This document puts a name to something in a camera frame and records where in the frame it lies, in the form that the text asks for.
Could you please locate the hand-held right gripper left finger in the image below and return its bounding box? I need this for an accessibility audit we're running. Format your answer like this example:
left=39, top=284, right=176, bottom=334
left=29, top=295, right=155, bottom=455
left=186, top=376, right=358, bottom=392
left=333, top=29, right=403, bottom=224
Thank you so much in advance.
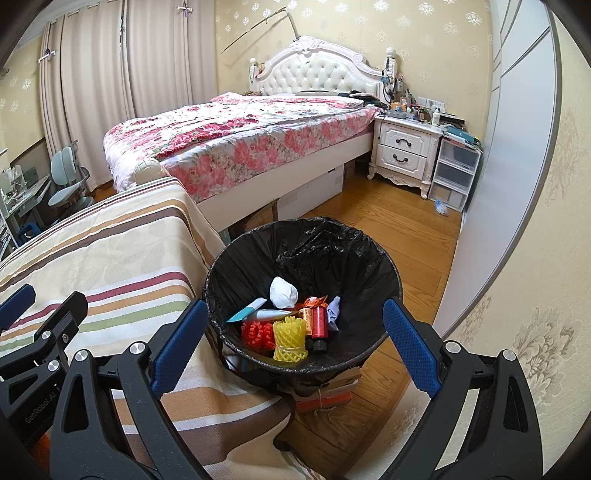
left=48, top=299, right=209, bottom=480

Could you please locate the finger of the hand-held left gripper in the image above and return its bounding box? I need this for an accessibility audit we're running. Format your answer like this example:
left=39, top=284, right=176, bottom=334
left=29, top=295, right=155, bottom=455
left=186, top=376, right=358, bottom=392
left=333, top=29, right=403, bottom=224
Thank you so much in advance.
left=0, top=284, right=37, bottom=333
left=0, top=292, right=88, bottom=370

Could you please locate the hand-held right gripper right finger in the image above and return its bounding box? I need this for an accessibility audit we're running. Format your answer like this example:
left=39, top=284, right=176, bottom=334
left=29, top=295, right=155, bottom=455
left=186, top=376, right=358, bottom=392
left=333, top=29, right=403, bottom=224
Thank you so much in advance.
left=382, top=298, right=543, bottom=480

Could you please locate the red foam fruit net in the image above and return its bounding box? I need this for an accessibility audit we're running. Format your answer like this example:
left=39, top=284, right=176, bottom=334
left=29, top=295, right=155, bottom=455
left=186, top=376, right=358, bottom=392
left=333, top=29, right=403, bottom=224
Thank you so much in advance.
left=240, top=318, right=276, bottom=355

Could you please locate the blue white wrapper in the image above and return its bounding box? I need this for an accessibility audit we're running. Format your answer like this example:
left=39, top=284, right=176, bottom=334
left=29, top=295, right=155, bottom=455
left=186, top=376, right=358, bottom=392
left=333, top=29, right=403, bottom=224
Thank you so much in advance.
left=325, top=296, right=342, bottom=332

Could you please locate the red and gold can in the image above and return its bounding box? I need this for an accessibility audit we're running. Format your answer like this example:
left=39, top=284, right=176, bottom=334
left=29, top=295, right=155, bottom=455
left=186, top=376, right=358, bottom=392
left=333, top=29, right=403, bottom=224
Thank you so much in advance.
left=310, top=307, right=329, bottom=352

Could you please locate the golden orange foil wrapper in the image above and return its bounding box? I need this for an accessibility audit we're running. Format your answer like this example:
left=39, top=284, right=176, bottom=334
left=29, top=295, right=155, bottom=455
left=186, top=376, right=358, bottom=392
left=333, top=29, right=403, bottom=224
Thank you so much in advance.
left=295, top=298, right=329, bottom=319

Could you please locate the yellow foam fruit net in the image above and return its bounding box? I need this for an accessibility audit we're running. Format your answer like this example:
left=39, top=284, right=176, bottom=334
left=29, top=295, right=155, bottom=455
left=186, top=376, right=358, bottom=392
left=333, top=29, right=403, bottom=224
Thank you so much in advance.
left=271, top=316, right=309, bottom=363

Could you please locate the white tissue wad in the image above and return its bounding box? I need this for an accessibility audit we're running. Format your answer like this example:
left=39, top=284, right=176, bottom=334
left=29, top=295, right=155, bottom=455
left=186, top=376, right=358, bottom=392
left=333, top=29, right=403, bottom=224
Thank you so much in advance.
left=269, top=276, right=299, bottom=309

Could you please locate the trash bin with black bag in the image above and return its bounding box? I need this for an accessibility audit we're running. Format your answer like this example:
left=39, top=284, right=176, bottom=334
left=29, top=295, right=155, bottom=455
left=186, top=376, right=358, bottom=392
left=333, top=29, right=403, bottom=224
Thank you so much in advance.
left=203, top=217, right=403, bottom=398

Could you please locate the striped cloth covered table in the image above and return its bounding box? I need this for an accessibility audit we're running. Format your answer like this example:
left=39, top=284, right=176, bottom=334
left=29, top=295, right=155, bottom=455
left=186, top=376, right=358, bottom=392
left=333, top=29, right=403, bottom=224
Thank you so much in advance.
left=0, top=176, right=324, bottom=480

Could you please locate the tied stack of books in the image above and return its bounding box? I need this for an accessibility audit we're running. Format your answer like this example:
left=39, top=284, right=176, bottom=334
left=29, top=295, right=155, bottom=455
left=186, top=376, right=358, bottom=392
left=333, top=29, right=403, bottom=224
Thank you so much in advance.
left=295, top=367, right=363, bottom=414

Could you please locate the grey study desk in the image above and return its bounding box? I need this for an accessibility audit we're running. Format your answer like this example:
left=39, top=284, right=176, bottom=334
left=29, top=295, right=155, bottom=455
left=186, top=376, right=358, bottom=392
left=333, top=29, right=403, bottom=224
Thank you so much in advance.
left=0, top=171, right=51, bottom=250

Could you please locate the grey blue desk chair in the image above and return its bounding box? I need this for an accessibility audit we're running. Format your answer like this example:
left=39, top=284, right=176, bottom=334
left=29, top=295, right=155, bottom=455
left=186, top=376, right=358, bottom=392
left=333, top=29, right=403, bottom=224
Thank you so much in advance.
left=48, top=147, right=95, bottom=217

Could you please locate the brown cardboard box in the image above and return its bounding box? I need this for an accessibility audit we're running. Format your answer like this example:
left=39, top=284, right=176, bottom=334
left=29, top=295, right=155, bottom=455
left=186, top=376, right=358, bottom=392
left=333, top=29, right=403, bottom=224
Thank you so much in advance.
left=242, top=200, right=278, bottom=232

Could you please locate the clear plastic drawer unit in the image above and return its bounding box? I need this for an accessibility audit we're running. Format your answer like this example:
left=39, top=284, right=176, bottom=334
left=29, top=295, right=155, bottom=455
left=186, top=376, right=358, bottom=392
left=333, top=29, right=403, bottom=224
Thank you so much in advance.
left=427, top=136, right=482, bottom=213

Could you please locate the white storage box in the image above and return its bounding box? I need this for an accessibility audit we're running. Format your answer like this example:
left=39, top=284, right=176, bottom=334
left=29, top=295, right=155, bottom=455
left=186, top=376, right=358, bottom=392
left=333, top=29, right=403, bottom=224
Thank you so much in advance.
left=277, top=164, right=345, bottom=220

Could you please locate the white nightstand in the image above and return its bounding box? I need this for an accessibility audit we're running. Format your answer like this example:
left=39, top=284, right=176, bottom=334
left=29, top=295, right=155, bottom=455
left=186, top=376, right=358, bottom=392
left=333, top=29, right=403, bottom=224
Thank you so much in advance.
left=367, top=113, right=444, bottom=200

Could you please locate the white wardrobe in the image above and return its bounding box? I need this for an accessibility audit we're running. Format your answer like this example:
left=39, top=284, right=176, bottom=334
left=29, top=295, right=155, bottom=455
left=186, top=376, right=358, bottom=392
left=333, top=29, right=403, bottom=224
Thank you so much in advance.
left=434, top=0, right=561, bottom=337

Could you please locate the floral quilt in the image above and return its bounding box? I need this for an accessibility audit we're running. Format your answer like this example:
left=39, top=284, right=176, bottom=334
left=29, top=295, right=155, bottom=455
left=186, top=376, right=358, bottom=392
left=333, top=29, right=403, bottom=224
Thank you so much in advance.
left=102, top=92, right=382, bottom=204

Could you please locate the stack of books and papers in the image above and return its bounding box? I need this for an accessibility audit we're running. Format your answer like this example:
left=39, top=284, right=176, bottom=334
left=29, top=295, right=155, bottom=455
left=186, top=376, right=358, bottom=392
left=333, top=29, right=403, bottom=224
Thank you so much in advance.
left=441, top=115, right=483, bottom=148

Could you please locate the beige curtain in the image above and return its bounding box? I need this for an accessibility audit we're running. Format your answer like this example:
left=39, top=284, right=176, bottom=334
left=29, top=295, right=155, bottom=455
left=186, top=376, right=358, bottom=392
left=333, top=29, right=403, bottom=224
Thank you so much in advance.
left=122, top=0, right=220, bottom=121
left=39, top=9, right=139, bottom=190

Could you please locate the pile of small toiletry items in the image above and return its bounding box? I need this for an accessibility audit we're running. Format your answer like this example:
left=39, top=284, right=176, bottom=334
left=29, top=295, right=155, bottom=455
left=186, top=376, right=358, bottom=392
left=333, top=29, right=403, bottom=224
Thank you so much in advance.
left=383, top=88, right=446, bottom=125

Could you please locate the white bed with tufted headboard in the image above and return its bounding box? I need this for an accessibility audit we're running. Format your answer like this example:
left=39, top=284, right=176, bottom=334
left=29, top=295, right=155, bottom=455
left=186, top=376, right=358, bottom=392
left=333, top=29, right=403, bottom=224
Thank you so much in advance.
left=102, top=39, right=393, bottom=232

